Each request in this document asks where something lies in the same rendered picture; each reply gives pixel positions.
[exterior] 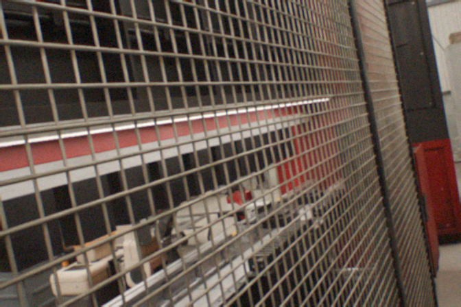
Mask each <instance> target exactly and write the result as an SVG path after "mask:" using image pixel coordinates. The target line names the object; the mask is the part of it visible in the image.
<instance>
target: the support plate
mask: <svg viewBox="0 0 461 307"><path fill-rule="evenodd" d="M234 205H235V209H237V208H238V207H240V206H239V205H238V204H236V203H234ZM221 207H222V210H223V213H224V212H230V211H233V209H231V204H222V205H221ZM253 208H254V207H246V210H252V209H253ZM215 213H220V212H219V207H217V208H215V209H213V210H210V211H209V214H215Z"/></svg>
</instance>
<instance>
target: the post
mask: <svg viewBox="0 0 461 307"><path fill-rule="evenodd" d="M346 5H347V6H349V7H347V10H348V14H349V16H350V17H351V18H350V22H351V27H352V29H351V30H352V35H353V38H354V40H353V43H354V48H355V49H357V50H355V51H356V56H357V60H359V61H357V63H358V69H359V71H360V72H359V76H360V81H362V82H361V85H362V92H365V93H364V101H365V106H366V113H368V114H367V119H368V123H369V124H370V125H368V126H369V131H370V134H372V135H371V136H370V139H371V144H372V145H374V146H372V148H373V152H374V155H375V164H376V166H377V167H376V170H377V177H378V176H379V177H378V182H379V187H381V188H380V194H381V197H382V198H381V202H382V206H383V207H384V209H383V215H384V218H386V219H385V224H386V228H388V229H387V230H386V232H387V236H388V238H390V240H388V244H389V248H390V249H391V248H392V249H391V251H390V252H391V254H390V257H392V259H393V261H392V265H393V269H395V270H394V277H395V279H397V280H396V286H397V289H398V292H397V294H398V297H397V298H399V299H400V301H399V306H400V307H407V300H406V296H405V288H404V284H403V276H402V271H401V263H400V259H399V251H398V247H397V238H396V234H395V229H394V221H393V217H392V209H391V205H390V196H389V192H388V184H387V179H386V172H385V171H384V166H383V158H382V154H381V145H380V141H379V133H378V129H377V121H376V116H375V109H374V108H373V100H372V95H371V91H370V82H369V78H368V70H367V65H366V61H365V57H364V49H363V45H362V37H361V32H360V28H359V19H357V12H356V7H355V0H346Z"/></svg>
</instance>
